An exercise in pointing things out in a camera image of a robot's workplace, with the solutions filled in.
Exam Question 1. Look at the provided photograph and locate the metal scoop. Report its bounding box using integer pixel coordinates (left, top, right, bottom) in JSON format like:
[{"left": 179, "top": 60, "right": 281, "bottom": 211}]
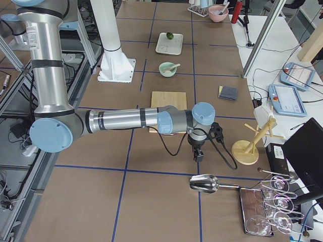
[{"left": 189, "top": 174, "right": 239, "bottom": 194}]

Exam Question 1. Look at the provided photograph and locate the black tripod stick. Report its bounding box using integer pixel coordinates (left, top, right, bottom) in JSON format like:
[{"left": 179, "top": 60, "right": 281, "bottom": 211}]
[{"left": 238, "top": 0, "right": 254, "bottom": 47}]

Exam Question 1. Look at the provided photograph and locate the aluminium frame post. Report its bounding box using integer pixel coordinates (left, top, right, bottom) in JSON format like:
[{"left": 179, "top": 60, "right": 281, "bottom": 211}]
[{"left": 242, "top": 0, "right": 286, "bottom": 79}]

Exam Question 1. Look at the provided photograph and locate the black monitor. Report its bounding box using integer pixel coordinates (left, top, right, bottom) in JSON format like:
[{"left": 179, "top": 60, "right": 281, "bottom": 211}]
[{"left": 282, "top": 118, "right": 322, "bottom": 188}]

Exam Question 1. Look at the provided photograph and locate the white ceramic spoon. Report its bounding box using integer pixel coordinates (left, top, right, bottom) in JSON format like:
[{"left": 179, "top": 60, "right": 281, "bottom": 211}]
[{"left": 168, "top": 64, "right": 181, "bottom": 71}]

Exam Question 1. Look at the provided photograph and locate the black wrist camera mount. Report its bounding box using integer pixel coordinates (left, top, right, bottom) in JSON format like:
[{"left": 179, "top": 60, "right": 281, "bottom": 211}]
[{"left": 209, "top": 122, "right": 224, "bottom": 144}]

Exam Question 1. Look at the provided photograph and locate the white rectangular tray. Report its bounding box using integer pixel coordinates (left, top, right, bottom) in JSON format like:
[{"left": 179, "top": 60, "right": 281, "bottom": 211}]
[{"left": 155, "top": 32, "right": 183, "bottom": 55}]

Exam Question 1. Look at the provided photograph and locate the black camera cable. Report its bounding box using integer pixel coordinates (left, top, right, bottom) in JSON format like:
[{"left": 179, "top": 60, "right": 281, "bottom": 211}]
[{"left": 159, "top": 127, "right": 238, "bottom": 170}]

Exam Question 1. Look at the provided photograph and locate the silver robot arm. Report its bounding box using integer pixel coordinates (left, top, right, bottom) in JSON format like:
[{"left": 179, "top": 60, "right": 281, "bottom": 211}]
[{"left": 16, "top": 1, "right": 216, "bottom": 162}]

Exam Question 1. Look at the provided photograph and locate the bamboo cutting board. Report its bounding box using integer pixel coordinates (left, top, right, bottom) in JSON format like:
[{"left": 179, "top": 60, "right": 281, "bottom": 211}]
[{"left": 148, "top": 91, "right": 189, "bottom": 134}]

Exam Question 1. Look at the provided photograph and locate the dark tray with glasses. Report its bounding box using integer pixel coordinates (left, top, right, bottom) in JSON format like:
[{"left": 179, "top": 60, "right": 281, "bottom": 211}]
[{"left": 238, "top": 188, "right": 267, "bottom": 235}]

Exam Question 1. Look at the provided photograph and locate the grey and yellow cloth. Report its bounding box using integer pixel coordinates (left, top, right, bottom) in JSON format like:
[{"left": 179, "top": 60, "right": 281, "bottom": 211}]
[{"left": 218, "top": 86, "right": 238, "bottom": 101}]

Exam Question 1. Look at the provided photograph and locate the near blue teach pendant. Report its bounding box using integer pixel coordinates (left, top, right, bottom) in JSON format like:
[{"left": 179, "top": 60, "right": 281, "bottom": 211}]
[{"left": 268, "top": 84, "right": 307, "bottom": 117}]

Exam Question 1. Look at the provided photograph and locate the clear wine glass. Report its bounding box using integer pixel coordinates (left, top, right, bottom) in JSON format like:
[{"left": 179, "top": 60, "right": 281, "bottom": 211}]
[{"left": 245, "top": 215, "right": 271, "bottom": 236}]

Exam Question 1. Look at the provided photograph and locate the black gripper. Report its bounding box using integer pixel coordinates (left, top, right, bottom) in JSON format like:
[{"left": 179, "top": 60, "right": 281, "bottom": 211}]
[{"left": 188, "top": 133, "right": 208, "bottom": 162}]

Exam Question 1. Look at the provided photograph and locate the pink bowl with ice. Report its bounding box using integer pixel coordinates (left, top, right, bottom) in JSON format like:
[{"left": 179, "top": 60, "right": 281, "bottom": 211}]
[{"left": 208, "top": 5, "right": 229, "bottom": 23}]

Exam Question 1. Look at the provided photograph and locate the red bottle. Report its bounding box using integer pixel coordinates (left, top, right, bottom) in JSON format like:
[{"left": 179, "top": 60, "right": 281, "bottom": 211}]
[{"left": 231, "top": 0, "right": 243, "bottom": 24}]

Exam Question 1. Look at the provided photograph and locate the far blue teach pendant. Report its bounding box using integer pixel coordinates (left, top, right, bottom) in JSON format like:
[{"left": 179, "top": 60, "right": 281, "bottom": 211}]
[{"left": 280, "top": 62, "right": 315, "bottom": 91}]

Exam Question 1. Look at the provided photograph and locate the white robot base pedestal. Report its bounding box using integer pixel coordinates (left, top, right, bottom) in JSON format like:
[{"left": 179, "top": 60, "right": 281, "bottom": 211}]
[{"left": 91, "top": 0, "right": 136, "bottom": 83}]

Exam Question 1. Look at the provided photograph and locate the light green bowl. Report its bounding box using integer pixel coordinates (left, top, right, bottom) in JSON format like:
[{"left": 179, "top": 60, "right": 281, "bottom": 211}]
[{"left": 158, "top": 62, "right": 177, "bottom": 76}]

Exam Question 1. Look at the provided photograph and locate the green lime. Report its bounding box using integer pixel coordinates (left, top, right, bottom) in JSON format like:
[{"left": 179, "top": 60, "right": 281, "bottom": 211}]
[{"left": 166, "top": 32, "right": 174, "bottom": 40}]

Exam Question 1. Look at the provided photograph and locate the white wire cup rack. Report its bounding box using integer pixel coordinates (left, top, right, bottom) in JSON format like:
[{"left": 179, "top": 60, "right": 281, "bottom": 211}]
[{"left": 187, "top": 0, "right": 209, "bottom": 17}]

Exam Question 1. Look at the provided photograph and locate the wooden mug tree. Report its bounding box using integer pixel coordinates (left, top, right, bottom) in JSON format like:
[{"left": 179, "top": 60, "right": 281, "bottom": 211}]
[{"left": 231, "top": 115, "right": 284, "bottom": 165}]

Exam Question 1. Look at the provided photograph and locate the blue teach pendant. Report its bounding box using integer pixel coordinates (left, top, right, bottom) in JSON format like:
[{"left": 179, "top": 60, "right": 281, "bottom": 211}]
[
  {"left": 268, "top": 84, "right": 307, "bottom": 117},
  {"left": 280, "top": 62, "right": 315, "bottom": 91}
]

